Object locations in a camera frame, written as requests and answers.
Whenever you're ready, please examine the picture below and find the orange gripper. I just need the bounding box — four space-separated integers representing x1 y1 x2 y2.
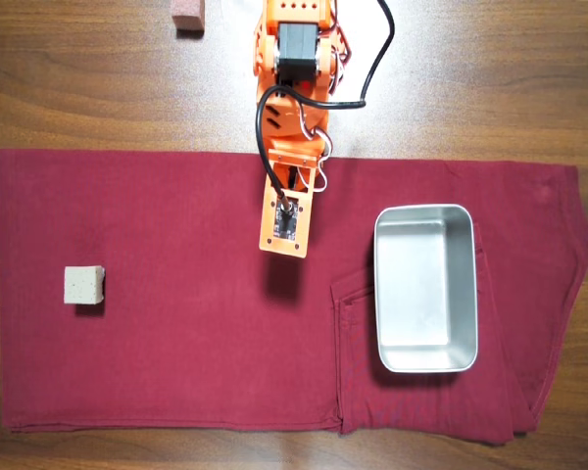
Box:
266 130 332 193

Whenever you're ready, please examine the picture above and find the white speckled foam cube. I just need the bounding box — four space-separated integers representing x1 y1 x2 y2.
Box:
63 264 107 306

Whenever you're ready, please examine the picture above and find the reddish brown block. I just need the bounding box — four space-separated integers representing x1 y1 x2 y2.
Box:
171 0 207 32

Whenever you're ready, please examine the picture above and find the rectangular metal tray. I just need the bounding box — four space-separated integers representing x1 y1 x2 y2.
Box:
372 203 480 374

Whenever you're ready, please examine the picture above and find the dark red cloth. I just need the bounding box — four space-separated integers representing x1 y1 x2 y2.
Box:
0 149 588 446

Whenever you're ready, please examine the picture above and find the white servo wire bundle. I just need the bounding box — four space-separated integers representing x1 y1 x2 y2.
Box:
293 19 353 193

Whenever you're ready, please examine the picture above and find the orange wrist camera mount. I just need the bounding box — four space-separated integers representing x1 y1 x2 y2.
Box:
259 171 316 259

